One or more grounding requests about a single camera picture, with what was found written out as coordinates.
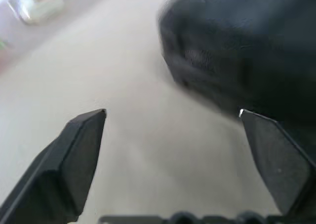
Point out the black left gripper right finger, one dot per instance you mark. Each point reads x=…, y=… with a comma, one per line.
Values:
x=279, y=159

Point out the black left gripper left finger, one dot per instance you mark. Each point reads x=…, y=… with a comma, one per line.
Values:
x=56, y=174

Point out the black plastic tool case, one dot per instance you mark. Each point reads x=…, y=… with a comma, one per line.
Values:
x=234, y=48

